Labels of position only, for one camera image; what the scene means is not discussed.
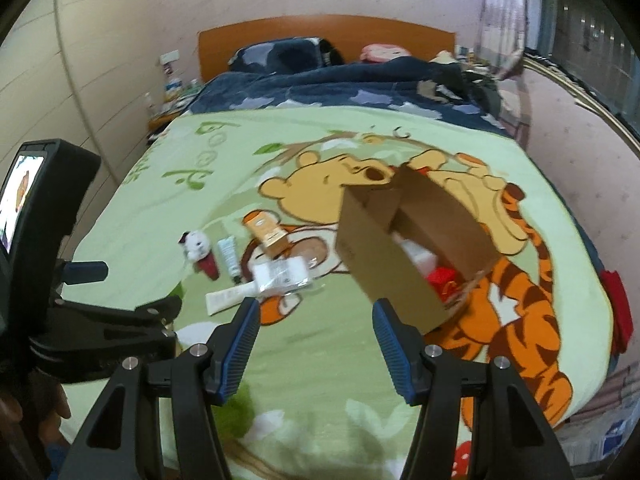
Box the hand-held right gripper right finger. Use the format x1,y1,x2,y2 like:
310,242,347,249
372,298,576,480

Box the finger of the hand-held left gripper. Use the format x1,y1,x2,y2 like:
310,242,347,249
60,260,109,287
50,294,183,333

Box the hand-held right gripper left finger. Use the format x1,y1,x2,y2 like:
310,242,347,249
57,297,262,480

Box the white cream tube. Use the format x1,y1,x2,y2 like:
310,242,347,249
205,280,261,317

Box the brown cardboard box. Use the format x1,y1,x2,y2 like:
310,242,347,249
335,164,502,336

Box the small red box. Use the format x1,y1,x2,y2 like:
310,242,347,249
427,266,463,301

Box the clear cotton pad pack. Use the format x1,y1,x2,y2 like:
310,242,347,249
250,256,313,296

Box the pale blue cream tube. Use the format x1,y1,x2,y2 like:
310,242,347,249
216,236,244,283

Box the white plush dog toy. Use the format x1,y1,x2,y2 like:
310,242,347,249
179,230,221,281

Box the orange bear print box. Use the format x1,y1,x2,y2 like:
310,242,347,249
242,211,292,257

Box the person's left hand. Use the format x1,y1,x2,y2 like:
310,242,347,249
37,382,72,448

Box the green cartoon printed blanket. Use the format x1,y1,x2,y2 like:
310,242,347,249
65,105,613,480

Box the cream wardrobe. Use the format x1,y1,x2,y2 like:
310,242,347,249
0,0,121,191

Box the wooden nightstand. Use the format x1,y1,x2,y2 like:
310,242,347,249
146,110,186,133

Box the spray bottle on nightstand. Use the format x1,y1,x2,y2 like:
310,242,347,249
160,66,206,113

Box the patterned storage bags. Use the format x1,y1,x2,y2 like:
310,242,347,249
555,360,640,466

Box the red cloth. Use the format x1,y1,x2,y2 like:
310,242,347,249
600,270,633,356

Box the wooden bed headboard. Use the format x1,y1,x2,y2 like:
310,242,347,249
197,14,458,83

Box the navy leaf print pillow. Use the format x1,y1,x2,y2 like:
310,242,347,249
229,37,326,73

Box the navy leaf print duvet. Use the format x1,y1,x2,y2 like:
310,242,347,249
190,57,521,136

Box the dark clothes pile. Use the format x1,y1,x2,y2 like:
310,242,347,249
425,55,521,126

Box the pink plush toy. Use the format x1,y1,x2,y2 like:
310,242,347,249
361,44,408,63

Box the black and white plush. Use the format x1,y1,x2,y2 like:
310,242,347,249
317,37,343,68

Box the floral curtain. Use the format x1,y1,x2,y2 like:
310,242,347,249
475,0,531,81

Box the dark window with gold ledge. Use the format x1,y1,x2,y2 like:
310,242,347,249
525,0,640,151

